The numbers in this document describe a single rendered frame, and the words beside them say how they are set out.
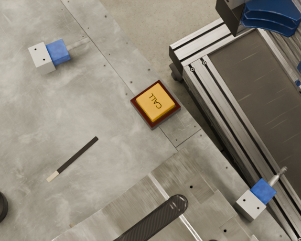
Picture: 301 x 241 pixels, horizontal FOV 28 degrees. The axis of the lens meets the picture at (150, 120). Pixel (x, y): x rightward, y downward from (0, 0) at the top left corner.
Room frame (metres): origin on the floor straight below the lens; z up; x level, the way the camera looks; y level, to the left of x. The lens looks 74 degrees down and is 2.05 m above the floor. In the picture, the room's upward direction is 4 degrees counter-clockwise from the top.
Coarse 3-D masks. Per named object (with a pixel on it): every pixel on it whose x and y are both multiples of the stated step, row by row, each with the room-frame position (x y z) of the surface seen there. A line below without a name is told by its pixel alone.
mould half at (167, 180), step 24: (168, 168) 0.23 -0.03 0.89; (192, 168) 0.23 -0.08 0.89; (144, 192) 0.19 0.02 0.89; (168, 192) 0.19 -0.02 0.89; (216, 192) 0.18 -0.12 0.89; (96, 216) 0.15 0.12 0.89; (120, 216) 0.15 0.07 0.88; (144, 216) 0.14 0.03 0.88; (192, 216) 0.14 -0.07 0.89; (216, 216) 0.13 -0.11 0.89; (72, 240) 0.11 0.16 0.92; (96, 240) 0.10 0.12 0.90; (168, 240) 0.09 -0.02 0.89; (192, 240) 0.09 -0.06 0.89; (216, 240) 0.09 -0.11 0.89
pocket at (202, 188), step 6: (198, 174) 0.22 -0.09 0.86; (204, 174) 0.22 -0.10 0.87; (192, 180) 0.21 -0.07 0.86; (198, 180) 0.21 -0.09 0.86; (204, 180) 0.21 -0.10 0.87; (192, 186) 0.20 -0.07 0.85; (198, 186) 0.20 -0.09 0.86; (204, 186) 0.20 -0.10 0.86; (210, 186) 0.19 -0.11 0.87; (192, 192) 0.19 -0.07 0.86; (198, 192) 0.19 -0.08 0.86; (204, 192) 0.18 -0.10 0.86; (210, 192) 0.18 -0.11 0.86; (198, 198) 0.17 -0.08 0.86; (204, 198) 0.17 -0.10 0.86
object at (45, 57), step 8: (80, 40) 0.55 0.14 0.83; (88, 40) 0.54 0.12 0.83; (32, 48) 0.52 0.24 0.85; (40, 48) 0.52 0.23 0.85; (48, 48) 0.53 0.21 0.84; (56, 48) 0.53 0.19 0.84; (64, 48) 0.52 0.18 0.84; (72, 48) 0.53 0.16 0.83; (32, 56) 0.51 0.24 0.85; (40, 56) 0.50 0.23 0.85; (48, 56) 0.50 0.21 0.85; (56, 56) 0.51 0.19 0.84; (64, 56) 0.51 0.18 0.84; (40, 64) 0.49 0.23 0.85; (48, 64) 0.49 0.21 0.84; (56, 64) 0.50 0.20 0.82; (40, 72) 0.48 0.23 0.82; (48, 72) 0.49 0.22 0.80
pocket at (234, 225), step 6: (234, 216) 0.13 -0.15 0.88; (228, 222) 0.12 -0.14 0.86; (234, 222) 0.12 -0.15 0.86; (240, 222) 0.12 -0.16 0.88; (222, 228) 0.11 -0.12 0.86; (228, 228) 0.11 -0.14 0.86; (234, 228) 0.11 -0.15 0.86; (240, 228) 0.11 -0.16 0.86; (246, 228) 0.11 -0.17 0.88; (228, 234) 0.10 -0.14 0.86; (234, 234) 0.10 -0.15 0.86; (240, 234) 0.10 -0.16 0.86; (246, 234) 0.10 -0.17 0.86; (228, 240) 0.09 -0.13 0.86; (234, 240) 0.09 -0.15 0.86; (240, 240) 0.09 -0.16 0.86; (246, 240) 0.09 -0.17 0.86
